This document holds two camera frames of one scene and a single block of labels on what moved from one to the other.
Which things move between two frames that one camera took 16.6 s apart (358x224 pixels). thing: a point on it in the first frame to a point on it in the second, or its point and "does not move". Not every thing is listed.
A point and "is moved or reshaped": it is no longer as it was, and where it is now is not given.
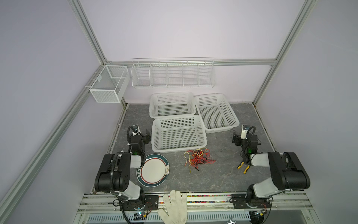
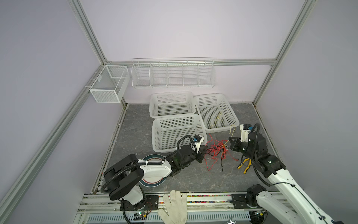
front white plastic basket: x=170 y=134 does not move
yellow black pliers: x=240 y=165 does not move
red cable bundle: x=199 y=157 is moved or reshaped
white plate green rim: x=154 y=171 does not move
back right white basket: x=216 y=113 does not move
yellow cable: x=195 y=153 is moved or reshaped
